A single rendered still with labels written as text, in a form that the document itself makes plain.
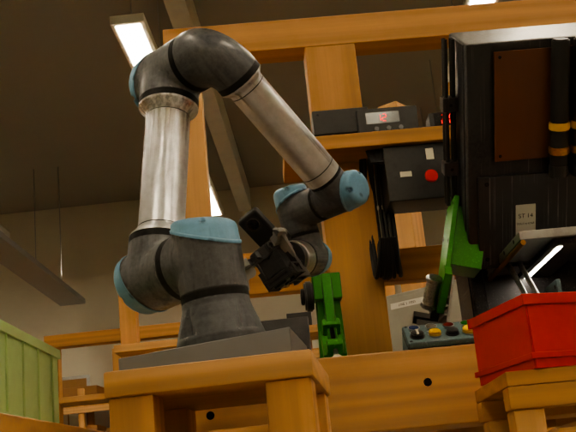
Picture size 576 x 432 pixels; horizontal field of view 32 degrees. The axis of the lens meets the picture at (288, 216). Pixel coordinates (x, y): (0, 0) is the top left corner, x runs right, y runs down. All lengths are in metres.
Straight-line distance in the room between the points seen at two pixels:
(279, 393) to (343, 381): 0.46
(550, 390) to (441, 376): 0.38
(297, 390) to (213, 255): 0.29
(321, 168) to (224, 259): 0.39
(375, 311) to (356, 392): 0.67
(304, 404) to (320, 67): 1.47
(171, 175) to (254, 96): 0.22
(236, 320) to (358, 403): 0.42
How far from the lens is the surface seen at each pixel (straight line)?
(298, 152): 1.97
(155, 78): 1.96
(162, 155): 1.89
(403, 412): 1.98
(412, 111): 2.69
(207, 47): 1.91
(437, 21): 2.92
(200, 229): 1.69
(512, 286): 2.47
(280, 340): 1.56
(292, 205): 2.09
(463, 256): 2.31
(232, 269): 1.68
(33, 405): 1.85
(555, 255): 2.28
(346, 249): 2.65
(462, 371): 2.01
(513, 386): 1.66
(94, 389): 11.95
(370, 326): 2.61
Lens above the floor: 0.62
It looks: 16 degrees up
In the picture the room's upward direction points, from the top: 6 degrees counter-clockwise
